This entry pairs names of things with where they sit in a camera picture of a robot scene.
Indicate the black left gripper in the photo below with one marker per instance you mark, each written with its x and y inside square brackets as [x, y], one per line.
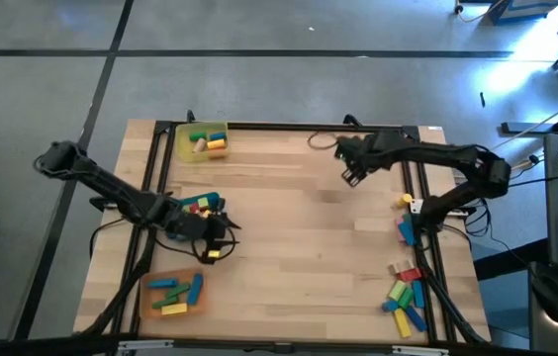
[195, 225]

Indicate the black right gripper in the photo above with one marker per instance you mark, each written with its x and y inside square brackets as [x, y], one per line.
[360, 148]

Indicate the yellow wooden cube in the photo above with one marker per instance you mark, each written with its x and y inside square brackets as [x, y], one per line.
[206, 213]

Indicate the large red wooden block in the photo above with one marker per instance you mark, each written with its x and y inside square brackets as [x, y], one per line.
[194, 207]

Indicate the long blue wooden block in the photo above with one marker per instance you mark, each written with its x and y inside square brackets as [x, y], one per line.
[162, 283]
[195, 289]
[418, 294]
[408, 231]

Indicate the pink wooden block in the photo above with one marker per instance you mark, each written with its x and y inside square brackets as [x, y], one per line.
[399, 228]

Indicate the yellow wooden cylinder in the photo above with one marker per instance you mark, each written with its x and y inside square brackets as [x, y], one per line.
[403, 200]
[215, 144]

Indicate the natural wood cylinder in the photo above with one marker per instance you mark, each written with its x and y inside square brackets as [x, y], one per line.
[200, 145]

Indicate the long yellow wooden block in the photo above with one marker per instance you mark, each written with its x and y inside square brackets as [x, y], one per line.
[174, 309]
[401, 323]

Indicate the blue wooden cylinder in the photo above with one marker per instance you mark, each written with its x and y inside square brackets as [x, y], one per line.
[390, 306]
[217, 136]

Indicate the short green wooden block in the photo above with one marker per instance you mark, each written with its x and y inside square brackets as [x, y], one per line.
[198, 136]

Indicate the light green wooden block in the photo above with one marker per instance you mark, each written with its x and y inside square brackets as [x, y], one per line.
[397, 290]

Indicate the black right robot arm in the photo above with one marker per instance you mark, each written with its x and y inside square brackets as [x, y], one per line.
[437, 153]

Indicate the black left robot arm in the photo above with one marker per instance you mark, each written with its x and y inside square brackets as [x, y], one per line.
[111, 185]

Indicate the teal plastic bin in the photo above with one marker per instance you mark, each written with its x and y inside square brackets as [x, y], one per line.
[217, 200]

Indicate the black table clamp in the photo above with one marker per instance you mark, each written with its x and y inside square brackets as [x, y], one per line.
[353, 121]
[190, 115]

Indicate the orange plastic bin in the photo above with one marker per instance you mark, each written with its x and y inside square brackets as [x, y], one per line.
[199, 310]

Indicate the yellow translucent plastic bin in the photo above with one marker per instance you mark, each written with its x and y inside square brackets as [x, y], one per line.
[183, 151]

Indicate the small black floor object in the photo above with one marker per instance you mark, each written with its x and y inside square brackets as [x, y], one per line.
[482, 99]

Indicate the dark blue long block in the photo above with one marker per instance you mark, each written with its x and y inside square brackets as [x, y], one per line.
[415, 318]

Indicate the black floor beam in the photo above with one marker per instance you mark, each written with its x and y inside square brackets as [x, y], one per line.
[521, 128]

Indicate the black front bar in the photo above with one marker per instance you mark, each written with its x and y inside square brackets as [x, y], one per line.
[36, 347]

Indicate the black mouse with light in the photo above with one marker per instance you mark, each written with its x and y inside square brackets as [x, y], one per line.
[551, 296]

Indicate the blue box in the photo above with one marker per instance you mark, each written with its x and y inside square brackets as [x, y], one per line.
[521, 10]

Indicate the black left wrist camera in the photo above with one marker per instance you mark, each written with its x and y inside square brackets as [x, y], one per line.
[220, 205]

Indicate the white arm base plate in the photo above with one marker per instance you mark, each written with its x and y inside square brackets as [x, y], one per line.
[417, 206]

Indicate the black table frame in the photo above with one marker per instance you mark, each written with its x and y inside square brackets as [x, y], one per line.
[269, 126]

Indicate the silver bracket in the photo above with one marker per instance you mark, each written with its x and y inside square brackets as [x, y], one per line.
[420, 351]
[145, 345]

